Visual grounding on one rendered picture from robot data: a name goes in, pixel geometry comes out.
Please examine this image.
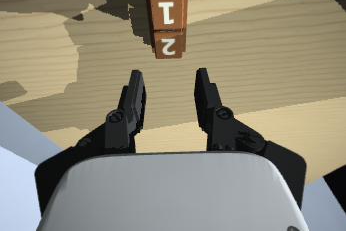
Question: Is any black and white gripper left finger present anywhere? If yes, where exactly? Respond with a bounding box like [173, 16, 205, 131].
[34, 70, 146, 218]

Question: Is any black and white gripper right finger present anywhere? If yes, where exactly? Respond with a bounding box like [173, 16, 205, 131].
[194, 68, 307, 212]

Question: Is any brown calendar cube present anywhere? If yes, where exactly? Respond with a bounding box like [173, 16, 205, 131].
[153, 29, 183, 59]
[149, 0, 184, 30]

